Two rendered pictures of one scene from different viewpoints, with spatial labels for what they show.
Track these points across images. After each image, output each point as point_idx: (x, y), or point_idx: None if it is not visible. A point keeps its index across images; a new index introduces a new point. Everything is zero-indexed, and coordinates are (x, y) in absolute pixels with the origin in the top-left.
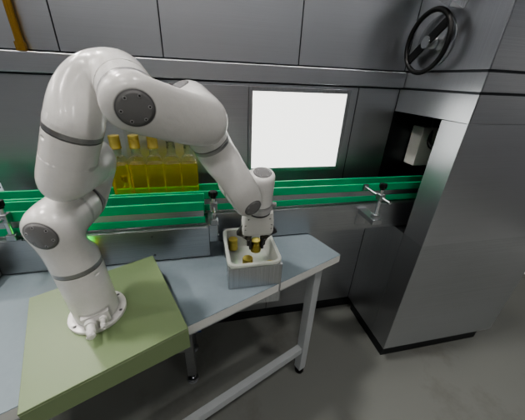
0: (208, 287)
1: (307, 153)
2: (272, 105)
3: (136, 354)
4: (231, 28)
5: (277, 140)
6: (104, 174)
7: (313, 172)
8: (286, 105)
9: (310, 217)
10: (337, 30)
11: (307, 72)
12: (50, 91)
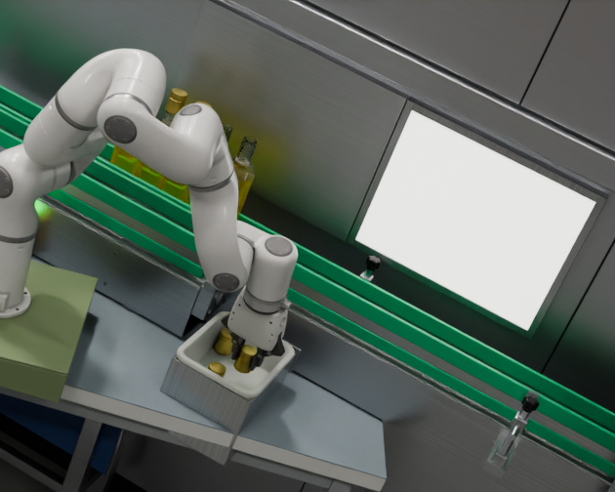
0: (136, 370)
1: (476, 272)
2: (439, 150)
3: (2, 357)
4: (419, 0)
5: (424, 215)
6: (85, 153)
7: (483, 319)
8: (464, 162)
9: (394, 389)
10: None
11: (527, 126)
12: (76, 76)
